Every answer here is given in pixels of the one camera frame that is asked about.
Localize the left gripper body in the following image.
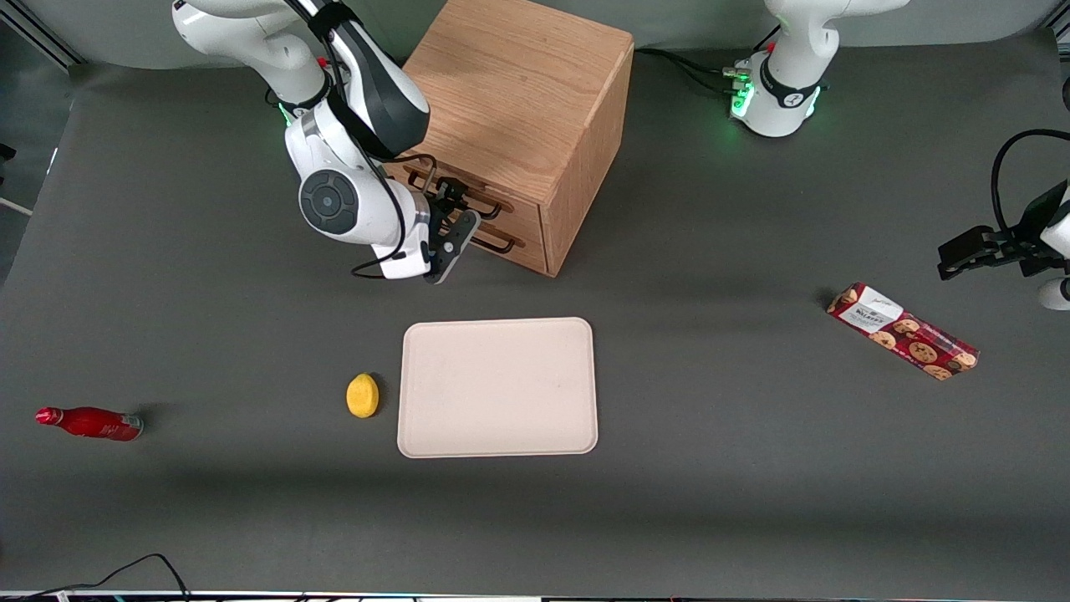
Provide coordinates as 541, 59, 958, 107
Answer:
999, 234, 1070, 278

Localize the oak wooden drawer cabinet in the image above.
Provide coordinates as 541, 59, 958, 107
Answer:
386, 0, 634, 278

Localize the red tartan cookie box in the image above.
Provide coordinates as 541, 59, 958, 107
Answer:
826, 282, 981, 382

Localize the yellow lemon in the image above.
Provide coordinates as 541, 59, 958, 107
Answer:
346, 373, 380, 419

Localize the beige rectangular tray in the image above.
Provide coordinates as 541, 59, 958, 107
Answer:
396, 317, 599, 459

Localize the red bottle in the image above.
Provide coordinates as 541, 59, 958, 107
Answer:
35, 406, 145, 442

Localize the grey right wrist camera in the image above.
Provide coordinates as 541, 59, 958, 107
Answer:
425, 209, 482, 286

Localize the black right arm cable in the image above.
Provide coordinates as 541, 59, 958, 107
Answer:
284, 0, 437, 280

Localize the black looping arm cable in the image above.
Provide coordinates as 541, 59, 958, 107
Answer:
991, 129, 1070, 243

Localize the black base cable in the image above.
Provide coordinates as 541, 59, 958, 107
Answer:
634, 46, 753, 94

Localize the black cable on table edge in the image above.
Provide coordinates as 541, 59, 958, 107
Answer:
0, 552, 193, 602

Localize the grey aluminium frame bar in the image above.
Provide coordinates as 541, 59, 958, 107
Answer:
0, 0, 86, 68

